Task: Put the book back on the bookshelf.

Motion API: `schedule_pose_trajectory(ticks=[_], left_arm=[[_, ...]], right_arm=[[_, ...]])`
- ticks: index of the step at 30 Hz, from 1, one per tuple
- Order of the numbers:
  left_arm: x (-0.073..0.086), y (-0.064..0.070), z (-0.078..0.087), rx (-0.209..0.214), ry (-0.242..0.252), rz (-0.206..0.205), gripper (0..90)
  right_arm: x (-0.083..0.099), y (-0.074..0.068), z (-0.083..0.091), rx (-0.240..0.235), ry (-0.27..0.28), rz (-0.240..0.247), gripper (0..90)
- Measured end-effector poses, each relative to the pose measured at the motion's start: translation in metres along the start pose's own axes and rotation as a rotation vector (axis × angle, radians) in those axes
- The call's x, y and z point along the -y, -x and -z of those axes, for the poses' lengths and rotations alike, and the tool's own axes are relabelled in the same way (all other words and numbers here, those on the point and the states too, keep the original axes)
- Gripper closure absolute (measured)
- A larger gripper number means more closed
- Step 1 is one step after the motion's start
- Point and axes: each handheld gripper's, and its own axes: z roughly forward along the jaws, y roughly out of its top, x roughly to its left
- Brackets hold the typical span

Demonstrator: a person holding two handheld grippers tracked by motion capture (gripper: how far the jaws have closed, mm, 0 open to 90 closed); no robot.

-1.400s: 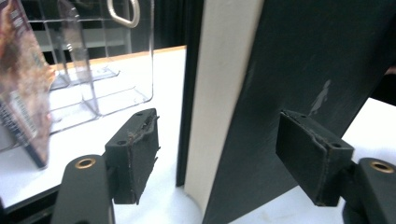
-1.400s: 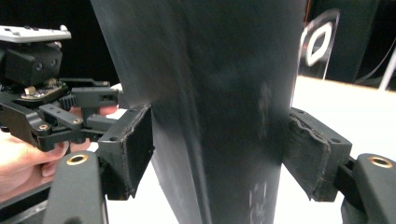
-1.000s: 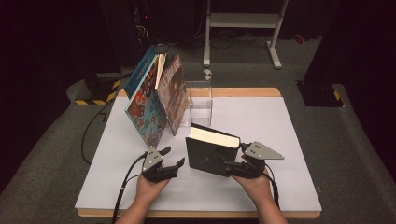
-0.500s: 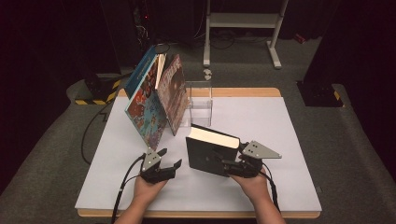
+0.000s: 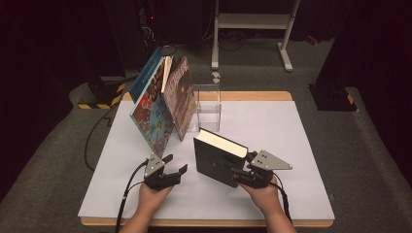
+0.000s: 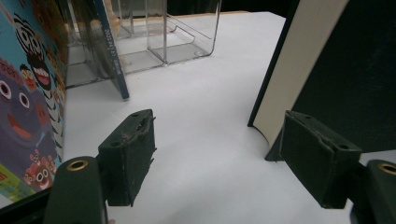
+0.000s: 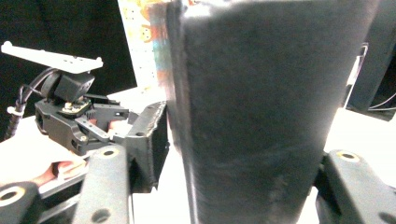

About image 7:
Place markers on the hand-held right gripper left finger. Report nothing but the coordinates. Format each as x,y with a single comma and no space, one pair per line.
106,186

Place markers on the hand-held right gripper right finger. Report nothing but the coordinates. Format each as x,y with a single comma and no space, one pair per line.
355,193

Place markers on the light blue green picture book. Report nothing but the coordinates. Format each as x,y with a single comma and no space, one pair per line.
137,46

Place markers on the black hardcover notebook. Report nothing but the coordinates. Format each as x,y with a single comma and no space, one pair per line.
264,124

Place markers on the white table mat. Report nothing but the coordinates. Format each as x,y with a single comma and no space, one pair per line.
358,140

